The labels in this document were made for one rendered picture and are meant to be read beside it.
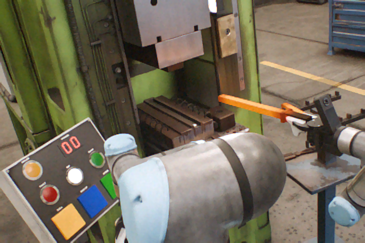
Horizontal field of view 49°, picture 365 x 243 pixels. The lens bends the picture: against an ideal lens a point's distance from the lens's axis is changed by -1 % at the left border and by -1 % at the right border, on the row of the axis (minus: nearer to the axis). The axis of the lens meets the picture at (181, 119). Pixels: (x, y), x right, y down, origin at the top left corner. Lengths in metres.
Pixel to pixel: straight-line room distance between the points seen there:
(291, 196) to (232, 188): 2.37
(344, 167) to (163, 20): 1.02
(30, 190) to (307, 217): 1.88
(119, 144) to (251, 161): 0.50
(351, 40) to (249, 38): 3.54
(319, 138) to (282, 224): 1.44
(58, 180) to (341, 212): 0.78
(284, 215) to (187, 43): 1.52
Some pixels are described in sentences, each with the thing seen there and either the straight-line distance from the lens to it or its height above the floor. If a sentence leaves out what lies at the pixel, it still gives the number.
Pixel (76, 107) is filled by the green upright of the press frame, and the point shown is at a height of 1.18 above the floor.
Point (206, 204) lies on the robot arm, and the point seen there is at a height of 1.42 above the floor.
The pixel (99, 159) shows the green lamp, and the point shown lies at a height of 1.09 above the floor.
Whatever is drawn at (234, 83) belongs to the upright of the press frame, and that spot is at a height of 1.04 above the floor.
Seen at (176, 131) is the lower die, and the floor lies 0.98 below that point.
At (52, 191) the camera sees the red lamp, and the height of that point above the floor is 1.09.
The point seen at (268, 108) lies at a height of 1.13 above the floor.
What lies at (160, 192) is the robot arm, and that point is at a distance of 0.46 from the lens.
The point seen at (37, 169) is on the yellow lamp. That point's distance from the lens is 1.23.
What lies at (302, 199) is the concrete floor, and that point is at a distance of 2.82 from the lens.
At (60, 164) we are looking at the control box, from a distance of 1.27.
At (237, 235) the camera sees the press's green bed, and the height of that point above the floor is 0.40.
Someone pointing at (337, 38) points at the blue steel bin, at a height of 0.21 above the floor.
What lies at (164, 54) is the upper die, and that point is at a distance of 1.47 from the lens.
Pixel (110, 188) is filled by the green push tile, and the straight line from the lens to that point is 1.32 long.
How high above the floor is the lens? 1.71
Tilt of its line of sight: 25 degrees down
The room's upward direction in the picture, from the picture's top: 9 degrees counter-clockwise
